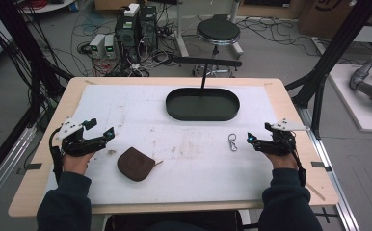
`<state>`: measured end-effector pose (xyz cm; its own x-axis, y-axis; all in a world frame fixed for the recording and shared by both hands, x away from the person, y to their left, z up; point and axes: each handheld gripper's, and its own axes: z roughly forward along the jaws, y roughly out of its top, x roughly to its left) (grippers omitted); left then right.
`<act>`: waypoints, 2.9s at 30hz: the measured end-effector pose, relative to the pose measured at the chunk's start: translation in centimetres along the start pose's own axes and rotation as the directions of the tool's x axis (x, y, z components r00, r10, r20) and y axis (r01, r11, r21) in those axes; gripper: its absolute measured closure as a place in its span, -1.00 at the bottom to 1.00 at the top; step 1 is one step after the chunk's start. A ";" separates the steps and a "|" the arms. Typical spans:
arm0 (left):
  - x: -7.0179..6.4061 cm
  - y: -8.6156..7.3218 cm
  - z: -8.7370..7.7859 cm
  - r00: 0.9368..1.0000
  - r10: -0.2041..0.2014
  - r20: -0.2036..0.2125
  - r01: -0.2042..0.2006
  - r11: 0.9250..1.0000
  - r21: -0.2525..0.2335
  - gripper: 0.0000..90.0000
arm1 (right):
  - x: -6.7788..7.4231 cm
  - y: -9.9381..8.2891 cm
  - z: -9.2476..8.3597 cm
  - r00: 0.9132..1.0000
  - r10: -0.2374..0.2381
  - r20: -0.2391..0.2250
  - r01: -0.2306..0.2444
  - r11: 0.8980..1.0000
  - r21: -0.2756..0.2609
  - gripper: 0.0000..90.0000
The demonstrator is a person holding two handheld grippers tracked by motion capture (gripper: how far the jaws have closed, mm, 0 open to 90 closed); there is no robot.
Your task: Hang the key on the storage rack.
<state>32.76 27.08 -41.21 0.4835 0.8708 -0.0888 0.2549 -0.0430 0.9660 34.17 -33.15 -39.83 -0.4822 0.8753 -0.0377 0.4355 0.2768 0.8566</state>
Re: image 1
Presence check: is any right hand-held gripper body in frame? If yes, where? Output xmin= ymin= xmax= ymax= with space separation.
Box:
xmin=253 ymin=117 xmax=311 ymax=158

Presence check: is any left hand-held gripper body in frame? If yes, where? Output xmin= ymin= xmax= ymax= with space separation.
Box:
xmin=54 ymin=116 xmax=107 ymax=158

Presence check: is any silver carabiner key ring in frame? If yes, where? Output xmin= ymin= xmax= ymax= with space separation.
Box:
xmin=227 ymin=133 xmax=239 ymax=152

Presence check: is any brown leather pouch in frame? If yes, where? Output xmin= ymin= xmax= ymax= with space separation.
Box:
xmin=117 ymin=146 xmax=164 ymax=183

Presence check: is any black oval tray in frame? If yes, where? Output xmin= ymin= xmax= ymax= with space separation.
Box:
xmin=165 ymin=87 xmax=241 ymax=122

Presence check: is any person's left hand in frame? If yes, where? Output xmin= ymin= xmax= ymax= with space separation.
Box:
xmin=62 ymin=151 xmax=97 ymax=176

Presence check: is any person's right hand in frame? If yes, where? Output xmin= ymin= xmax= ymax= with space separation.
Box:
xmin=263 ymin=151 xmax=300 ymax=171

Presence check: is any wooden table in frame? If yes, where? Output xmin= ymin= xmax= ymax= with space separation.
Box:
xmin=8 ymin=76 xmax=340 ymax=218

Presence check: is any white table mat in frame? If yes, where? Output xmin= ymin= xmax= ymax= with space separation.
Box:
xmin=44 ymin=83 xmax=283 ymax=207

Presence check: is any grey power supply unit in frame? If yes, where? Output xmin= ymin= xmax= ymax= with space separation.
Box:
xmin=89 ymin=33 xmax=107 ymax=60
xmin=103 ymin=34 xmax=119 ymax=61

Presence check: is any white board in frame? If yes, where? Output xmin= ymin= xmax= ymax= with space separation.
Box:
xmin=328 ymin=63 xmax=372 ymax=135

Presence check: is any black T-shaped stand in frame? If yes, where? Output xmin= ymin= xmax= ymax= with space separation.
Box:
xmin=173 ymin=56 xmax=243 ymax=97

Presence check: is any black computer tower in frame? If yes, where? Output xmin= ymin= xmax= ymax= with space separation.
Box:
xmin=114 ymin=13 xmax=141 ymax=64
xmin=138 ymin=4 xmax=159 ymax=51

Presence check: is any black round stool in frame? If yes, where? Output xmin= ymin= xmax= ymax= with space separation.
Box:
xmin=193 ymin=13 xmax=242 ymax=78

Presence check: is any person's lap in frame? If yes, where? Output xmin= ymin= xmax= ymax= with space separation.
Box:
xmin=104 ymin=210 xmax=244 ymax=231

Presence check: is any white box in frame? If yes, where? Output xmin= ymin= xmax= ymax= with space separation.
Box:
xmin=123 ymin=3 xmax=141 ymax=18

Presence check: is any cardboard box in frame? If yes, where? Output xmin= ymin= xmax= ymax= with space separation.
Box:
xmin=297 ymin=0 xmax=372 ymax=41

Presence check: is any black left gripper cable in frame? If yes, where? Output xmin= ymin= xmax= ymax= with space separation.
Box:
xmin=48 ymin=126 xmax=65 ymax=186

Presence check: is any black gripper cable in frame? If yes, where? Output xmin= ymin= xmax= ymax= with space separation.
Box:
xmin=48 ymin=126 xmax=65 ymax=186
xmin=283 ymin=134 xmax=307 ymax=189

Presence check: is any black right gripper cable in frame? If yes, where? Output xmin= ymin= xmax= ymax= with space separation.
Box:
xmin=283 ymin=134 xmax=307 ymax=189

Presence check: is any aluminium rail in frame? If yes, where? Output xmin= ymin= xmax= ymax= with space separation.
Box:
xmin=295 ymin=105 xmax=361 ymax=231
xmin=0 ymin=124 xmax=38 ymax=216

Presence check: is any tangle of floor cables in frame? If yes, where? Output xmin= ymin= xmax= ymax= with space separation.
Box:
xmin=71 ymin=6 xmax=182 ymax=78

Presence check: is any black metal frame post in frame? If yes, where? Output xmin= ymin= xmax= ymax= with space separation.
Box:
xmin=284 ymin=0 xmax=372 ymax=140

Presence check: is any black cable bundle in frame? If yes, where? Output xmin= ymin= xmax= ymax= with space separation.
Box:
xmin=0 ymin=0 xmax=74 ymax=129

